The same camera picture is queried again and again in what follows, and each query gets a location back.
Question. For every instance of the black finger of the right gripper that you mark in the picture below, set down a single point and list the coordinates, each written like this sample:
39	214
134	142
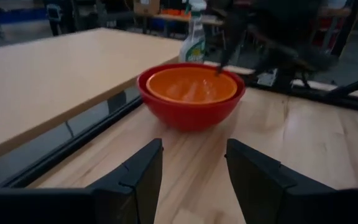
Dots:
230	43

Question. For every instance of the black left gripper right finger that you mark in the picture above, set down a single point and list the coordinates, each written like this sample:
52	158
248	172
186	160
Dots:
266	193

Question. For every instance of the light wooden shelf board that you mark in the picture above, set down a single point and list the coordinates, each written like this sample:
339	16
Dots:
57	81

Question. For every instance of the wooden workbench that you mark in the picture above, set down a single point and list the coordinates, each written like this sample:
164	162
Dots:
179	18

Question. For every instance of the cardboard box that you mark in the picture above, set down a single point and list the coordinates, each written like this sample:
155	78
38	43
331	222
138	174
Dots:
146	7

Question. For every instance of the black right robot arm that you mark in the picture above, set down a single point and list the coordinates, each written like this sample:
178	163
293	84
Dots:
309	57

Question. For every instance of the wooden storage rack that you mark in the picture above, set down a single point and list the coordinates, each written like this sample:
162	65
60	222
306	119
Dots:
331	21

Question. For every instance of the black diagonal frame brace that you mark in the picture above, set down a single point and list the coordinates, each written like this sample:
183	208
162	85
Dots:
353	85

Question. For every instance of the spray cleaner bottle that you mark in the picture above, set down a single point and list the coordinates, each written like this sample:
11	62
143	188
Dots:
194	43

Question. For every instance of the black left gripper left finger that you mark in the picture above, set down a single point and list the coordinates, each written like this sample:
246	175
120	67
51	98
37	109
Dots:
117	199

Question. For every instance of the orange plastic bowl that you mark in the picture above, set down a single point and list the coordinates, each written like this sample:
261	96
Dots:
191	85

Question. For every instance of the large red plastic bowl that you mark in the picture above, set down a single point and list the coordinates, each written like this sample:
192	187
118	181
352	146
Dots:
188	116

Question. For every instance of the white metal corner bracket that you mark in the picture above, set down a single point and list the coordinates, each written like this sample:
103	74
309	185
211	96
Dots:
266	78

